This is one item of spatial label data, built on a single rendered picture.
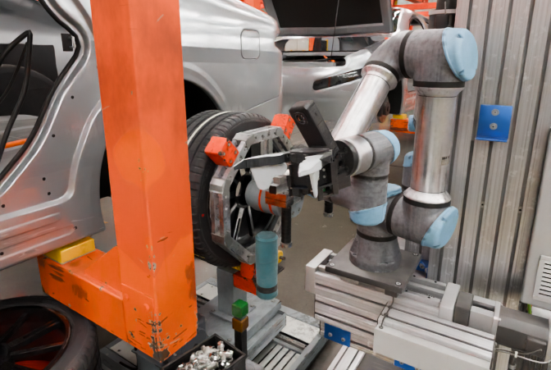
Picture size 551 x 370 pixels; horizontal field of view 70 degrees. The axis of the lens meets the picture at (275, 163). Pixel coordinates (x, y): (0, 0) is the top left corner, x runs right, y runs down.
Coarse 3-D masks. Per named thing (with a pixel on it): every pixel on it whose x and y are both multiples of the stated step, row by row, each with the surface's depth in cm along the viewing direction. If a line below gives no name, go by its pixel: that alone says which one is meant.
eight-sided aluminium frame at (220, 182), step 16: (272, 128) 162; (240, 144) 147; (288, 144) 173; (240, 160) 146; (224, 176) 142; (224, 192) 141; (224, 208) 142; (224, 224) 144; (272, 224) 183; (224, 240) 145; (240, 256) 155
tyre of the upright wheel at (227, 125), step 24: (192, 120) 161; (216, 120) 156; (240, 120) 157; (264, 120) 170; (192, 144) 150; (192, 168) 143; (192, 192) 142; (192, 216) 143; (216, 264) 158; (240, 264) 171
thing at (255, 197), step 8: (248, 184) 163; (248, 192) 162; (256, 192) 158; (264, 192) 157; (248, 200) 162; (256, 200) 159; (264, 200) 156; (296, 200) 156; (256, 208) 162; (264, 208) 158; (272, 208) 155; (280, 208) 154; (296, 208) 157; (280, 216) 158
